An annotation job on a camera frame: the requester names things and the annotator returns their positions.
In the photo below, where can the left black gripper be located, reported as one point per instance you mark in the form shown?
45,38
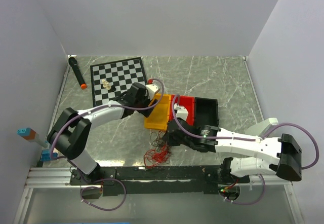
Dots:
145,112

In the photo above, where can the black plastic bin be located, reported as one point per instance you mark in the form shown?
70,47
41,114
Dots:
206,112

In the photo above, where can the black and white chessboard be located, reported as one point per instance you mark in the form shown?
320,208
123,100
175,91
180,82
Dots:
120,74

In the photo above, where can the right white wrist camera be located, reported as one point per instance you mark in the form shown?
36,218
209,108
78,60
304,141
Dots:
180,112

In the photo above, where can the yellow plastic bin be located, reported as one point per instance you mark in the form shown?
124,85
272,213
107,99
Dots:
159,117

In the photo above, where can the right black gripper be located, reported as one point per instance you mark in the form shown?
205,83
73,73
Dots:
168,138

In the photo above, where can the cream chess pieces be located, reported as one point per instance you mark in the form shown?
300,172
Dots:
106,84

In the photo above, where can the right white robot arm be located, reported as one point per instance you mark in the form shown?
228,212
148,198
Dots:
279,156

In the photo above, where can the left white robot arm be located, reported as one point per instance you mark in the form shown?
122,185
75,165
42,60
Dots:
70,133

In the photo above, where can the black marker orange cap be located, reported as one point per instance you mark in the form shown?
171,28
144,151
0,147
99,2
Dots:
74,65

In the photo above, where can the blue and brown block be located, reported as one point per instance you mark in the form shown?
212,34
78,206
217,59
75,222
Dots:
31,136

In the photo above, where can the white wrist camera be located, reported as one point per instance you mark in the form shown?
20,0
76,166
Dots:
152,89
180,112

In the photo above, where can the blue toy block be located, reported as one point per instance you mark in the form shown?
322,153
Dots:
45,156

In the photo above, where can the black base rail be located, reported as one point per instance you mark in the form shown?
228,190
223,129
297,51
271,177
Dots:
171,179

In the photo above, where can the red plastic bin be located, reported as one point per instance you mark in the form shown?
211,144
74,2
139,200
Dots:
188,103

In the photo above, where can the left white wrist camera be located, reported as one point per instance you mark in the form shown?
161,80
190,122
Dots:
152,89

